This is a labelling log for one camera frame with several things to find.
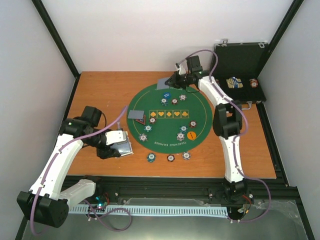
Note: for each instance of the blue round blind button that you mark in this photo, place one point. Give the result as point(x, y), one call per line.
point(167, 95)

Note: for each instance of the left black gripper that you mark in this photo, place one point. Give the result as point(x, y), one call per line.
point(107, 152)

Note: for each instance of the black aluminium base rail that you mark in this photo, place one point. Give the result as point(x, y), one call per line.
point(272, 193)

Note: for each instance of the green blue poker chip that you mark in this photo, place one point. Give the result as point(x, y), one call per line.
point(147, 128)

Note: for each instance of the triangular red dealer button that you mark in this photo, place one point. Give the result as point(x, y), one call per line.
point(141, 121)

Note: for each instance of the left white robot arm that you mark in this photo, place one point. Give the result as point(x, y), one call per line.
point(60, 165)

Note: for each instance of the wrapped card deck in case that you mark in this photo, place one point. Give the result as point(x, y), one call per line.
point(234, 83)

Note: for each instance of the red chips in case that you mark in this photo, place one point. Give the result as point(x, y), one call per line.
point(254, 83)

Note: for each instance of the green blue chip stack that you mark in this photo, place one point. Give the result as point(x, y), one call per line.
point(151, 157)

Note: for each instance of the black poker chip case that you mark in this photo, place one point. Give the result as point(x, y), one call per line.
point(243, 61)

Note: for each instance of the grey card deck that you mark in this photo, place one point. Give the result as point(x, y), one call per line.
point(122, 148)

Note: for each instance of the purple white chip stack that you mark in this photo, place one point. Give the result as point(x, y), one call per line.
point(186, 155)

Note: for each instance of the round green poker mat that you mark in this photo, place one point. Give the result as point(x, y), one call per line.
point(163, 137)

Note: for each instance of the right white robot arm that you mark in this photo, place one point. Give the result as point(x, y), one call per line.
point(227, 121)

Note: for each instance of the red brown chip stack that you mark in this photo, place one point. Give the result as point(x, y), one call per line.
point(170, 158)

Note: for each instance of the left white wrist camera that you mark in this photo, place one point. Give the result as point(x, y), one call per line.
point(114, 136)

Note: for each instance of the blue playing card box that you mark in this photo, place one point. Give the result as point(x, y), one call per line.
point(131, 148)

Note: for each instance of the blue backed playing card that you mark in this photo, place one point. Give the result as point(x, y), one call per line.
point(136, 114)

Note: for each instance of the light blue cable duct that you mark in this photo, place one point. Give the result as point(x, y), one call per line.
point(165, 211)

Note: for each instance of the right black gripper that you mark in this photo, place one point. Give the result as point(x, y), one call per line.
point(173, 80)

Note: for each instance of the orange round blind button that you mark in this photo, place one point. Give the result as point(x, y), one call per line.
point(191, 135)

